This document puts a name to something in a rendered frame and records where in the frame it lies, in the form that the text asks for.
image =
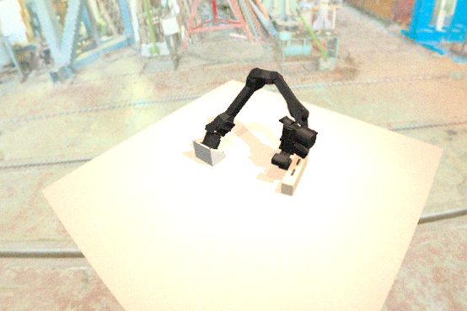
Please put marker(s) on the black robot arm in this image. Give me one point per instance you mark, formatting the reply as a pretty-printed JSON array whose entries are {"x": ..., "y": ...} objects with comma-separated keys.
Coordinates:
[{"x": 258, "y": 78}]

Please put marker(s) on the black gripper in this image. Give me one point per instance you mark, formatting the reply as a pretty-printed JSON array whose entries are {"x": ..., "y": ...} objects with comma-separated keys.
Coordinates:
[{"x": 283, "y": 158}]

